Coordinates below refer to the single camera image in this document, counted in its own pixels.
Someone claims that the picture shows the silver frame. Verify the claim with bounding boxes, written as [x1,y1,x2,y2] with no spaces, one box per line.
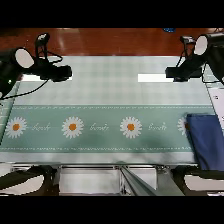
[0,162,224,197]

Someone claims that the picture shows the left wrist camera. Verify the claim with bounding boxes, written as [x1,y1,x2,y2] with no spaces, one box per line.
[34,32,52,60]

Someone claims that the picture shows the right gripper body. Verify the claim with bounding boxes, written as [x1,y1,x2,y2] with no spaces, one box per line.
[165,65,203,83]

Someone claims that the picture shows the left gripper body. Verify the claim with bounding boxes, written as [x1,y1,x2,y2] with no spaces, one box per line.
[40,64,73,83]

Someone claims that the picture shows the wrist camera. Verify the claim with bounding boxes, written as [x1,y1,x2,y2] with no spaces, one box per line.
[179,35,196,58]
[34,32,52,60]

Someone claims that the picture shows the blue garment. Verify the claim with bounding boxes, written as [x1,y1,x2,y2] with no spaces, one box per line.
[185,113,224,172]

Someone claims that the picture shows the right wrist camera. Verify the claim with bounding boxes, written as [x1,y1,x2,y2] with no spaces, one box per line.
[179,35,196,58]

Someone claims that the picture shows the black cable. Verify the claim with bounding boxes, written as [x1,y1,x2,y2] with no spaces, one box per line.
[0,78,51,101]

